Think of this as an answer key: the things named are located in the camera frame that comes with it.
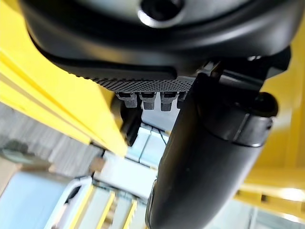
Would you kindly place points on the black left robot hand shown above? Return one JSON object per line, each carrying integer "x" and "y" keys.
{"x": 147, "y": 47}

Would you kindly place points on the yellow shelf beam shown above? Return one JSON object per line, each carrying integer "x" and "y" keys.
{"x": 59, "y": 90}

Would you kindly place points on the white flat box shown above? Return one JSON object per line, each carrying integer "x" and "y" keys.
{"x": 124, "y": 171}

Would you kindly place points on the pale blue plastic box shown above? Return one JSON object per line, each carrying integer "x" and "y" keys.
{"x": 31, "y": 202}

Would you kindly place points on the black sole-shaped part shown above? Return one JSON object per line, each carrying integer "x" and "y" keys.
{"x": 131, "y": 126}

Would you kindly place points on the pale blue stacked crate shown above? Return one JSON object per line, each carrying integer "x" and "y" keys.
{"x": 149, "y": 145}

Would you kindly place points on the yellow shelf upright frame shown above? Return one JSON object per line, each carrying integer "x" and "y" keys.
{"x": 288, "y": 133}

